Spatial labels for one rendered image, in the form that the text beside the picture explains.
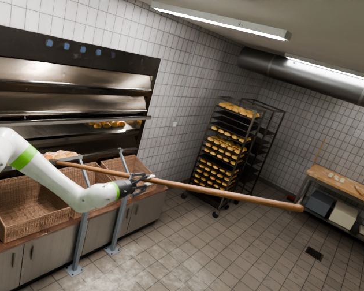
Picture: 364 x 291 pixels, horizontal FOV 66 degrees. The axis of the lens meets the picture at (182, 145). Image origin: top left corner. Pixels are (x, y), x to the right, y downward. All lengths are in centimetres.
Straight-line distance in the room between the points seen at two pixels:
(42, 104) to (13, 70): 37
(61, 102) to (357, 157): 514
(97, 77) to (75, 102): 33
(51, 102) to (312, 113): 488
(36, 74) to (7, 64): 22
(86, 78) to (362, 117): 485
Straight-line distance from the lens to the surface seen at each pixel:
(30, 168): 135
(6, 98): 263
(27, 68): 262
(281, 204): 123
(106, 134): 329
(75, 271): 323
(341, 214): 572
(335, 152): 620
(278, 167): 649
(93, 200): 131
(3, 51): 252
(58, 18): 266
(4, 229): 258
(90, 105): 301
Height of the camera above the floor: 233
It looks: 19 degrees down
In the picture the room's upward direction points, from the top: 17 degrees clockwise
